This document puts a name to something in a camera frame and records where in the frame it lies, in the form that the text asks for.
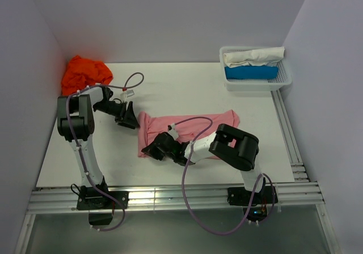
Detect rolled blue t shirt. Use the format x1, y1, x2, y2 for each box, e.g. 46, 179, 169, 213
224, 65, 279, 80

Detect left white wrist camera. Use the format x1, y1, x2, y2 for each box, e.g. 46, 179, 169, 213
119, 89, 134, 101

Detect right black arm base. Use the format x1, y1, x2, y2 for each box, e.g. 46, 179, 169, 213
227, 185, 278, 222

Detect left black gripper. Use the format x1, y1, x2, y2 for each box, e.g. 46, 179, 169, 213
94, 100, 140, 129

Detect rolled white t shirt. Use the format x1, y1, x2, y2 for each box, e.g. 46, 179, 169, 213
222, 46, 285, 68

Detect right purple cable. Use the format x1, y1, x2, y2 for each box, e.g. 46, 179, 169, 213
167, 116, 276, 236

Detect orange t shirt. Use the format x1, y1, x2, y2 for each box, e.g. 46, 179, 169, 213
61, 55, 113, 96

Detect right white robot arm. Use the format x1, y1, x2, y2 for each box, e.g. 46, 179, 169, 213
142, 124, 265, 203

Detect pink t shirt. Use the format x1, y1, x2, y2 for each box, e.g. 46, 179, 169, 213
137, 110, 240, 158

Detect purple cable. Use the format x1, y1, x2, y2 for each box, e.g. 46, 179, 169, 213
65, 71, 145, 232
167, 116, 276, 236

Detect aluminium rail frame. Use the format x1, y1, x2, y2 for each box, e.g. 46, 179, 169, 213
15, 91, 341, 253

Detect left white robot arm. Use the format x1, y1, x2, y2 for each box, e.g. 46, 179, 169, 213
57, 85, 140, 208

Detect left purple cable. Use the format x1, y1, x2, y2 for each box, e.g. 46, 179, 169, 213
65, 71, 145, 232

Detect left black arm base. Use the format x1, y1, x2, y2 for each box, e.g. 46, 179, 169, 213
70, 183, 129, 227

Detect white plastic basket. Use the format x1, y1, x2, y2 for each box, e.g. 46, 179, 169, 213
220, 46, 292, 92

